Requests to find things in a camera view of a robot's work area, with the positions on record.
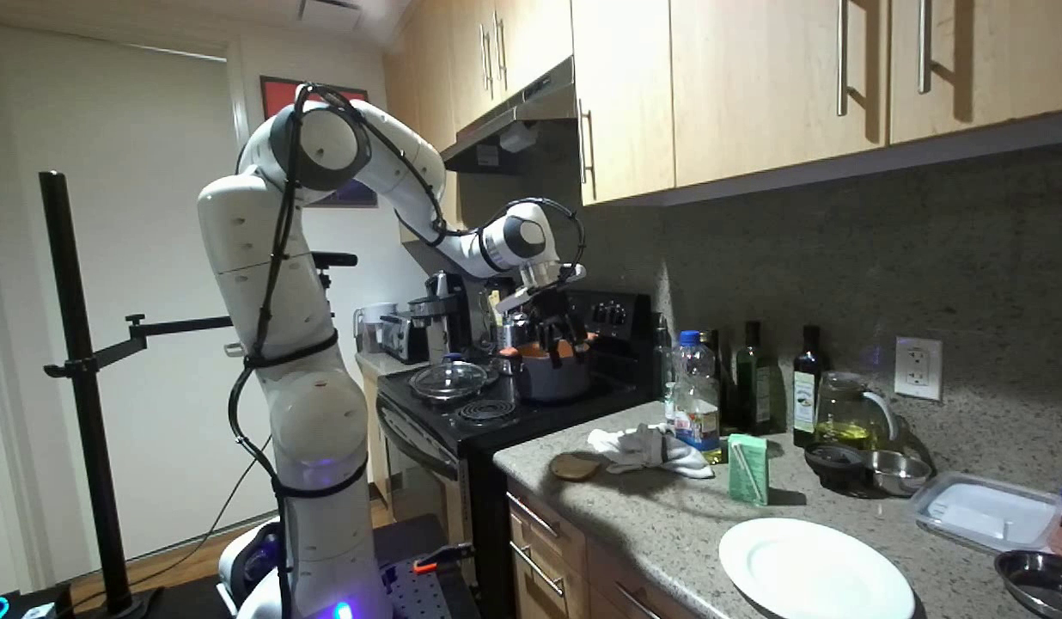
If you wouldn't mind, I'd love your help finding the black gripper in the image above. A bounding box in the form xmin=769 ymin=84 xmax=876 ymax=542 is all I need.
xmin=509 ymin=271 xmax=588 ymax=343

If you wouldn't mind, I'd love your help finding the dark bottle white label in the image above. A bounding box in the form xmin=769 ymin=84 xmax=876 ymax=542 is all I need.
xmin=790 ymin=323 xmax=831 ymax=449

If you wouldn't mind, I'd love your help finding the white crumpled cloth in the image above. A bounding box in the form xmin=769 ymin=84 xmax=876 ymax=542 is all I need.
xmin=586 ymin=421 xmax=719 ymax=481

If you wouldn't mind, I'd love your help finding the white round plate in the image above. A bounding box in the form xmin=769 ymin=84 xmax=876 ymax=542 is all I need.
xmin=716 ymin=515 xmax=917 ymax=619

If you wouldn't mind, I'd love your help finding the clear plastic food container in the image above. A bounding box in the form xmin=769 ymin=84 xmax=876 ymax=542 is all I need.
xmin=909 ymin=470 xmax=1062 ymax=557

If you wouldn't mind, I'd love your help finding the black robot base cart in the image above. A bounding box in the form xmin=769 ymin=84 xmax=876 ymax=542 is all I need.
xmin=213 ymin=515 xmax=490 ymax=619

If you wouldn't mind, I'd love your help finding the slim dark glass bottle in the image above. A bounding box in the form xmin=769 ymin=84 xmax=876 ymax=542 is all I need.
xmin=716 ymin=330 xmax=745 ymax=434

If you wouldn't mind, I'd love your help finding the slice of brown bread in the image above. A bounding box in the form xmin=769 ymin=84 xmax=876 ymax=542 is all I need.
xmin=547 ymin=446 xmax=610 ymax=486

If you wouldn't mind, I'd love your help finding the black kitchen stove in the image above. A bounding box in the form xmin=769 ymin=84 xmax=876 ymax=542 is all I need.
xmin=373 ymin=287 xmax=659 ymax=619

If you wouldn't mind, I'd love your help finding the black camera stand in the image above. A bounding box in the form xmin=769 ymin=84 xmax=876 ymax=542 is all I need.
xmin=36 ymin=167 xmax=362 ymax=619

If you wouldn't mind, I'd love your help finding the glass pitcher with handle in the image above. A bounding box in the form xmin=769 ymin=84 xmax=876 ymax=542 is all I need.
xmin=814 ymin=367 xmax=901 ymax=456

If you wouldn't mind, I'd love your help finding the silver countertop appliance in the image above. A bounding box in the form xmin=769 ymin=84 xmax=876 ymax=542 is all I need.
xmin=373 ymin=298 xmax=455 ymax=367

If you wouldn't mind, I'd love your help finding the small steel bowl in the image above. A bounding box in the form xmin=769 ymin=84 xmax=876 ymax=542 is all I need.
xmin=869 ymin=446 xmax=935 ymax=499

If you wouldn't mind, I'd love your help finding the white wall outlet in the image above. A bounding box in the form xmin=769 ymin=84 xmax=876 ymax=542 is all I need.
xmin=889 ymin=332 xmax=944 ymax=407

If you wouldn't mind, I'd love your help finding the grey pot with orange handles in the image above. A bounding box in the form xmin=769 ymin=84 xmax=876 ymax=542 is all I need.
xmin=504 ymin=337 xmax=601 ymax=407

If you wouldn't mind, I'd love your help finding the green dish soap bottle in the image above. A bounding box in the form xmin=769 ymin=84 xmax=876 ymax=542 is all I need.
xmin=727 ymin=429 xmax=774 ymax=510

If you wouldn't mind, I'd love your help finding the large glass pot lid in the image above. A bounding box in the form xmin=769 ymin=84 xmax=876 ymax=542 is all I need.
xmin=406 ymin=354 xmax=498 ymax=407

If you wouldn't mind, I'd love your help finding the large dark olive oil bottle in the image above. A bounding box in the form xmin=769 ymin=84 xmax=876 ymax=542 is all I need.
xmin=735 ymin=319 xmax=786 ymax=437

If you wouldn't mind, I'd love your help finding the clear plastic bottle blue cap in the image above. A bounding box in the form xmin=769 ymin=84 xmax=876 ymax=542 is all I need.
xmin=664 ymin=327 xmax=727 ymax=455

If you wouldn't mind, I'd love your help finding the wooden upper cabinet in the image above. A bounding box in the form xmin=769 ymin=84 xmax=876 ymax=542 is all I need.
xmin=384 ymin=0 xmax=1062 ymax=210

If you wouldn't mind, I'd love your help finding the wide steel bowl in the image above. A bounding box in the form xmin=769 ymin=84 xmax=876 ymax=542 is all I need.
xmin=990 ymin=547 xmax=1062 ymax=619

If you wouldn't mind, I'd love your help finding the range hood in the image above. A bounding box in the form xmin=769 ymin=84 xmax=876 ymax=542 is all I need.
xmin=439 ymin=63 xmax=582 ymax=175

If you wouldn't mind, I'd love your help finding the grey wrist camera bar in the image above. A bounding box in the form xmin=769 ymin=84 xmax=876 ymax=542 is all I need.
xmin=491 ymin=276 xmax=547 ymax=316

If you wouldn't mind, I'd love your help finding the black bowl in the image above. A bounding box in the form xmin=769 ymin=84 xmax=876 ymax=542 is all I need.
xmin=806 ymin=439 xmax=887 ymax=499

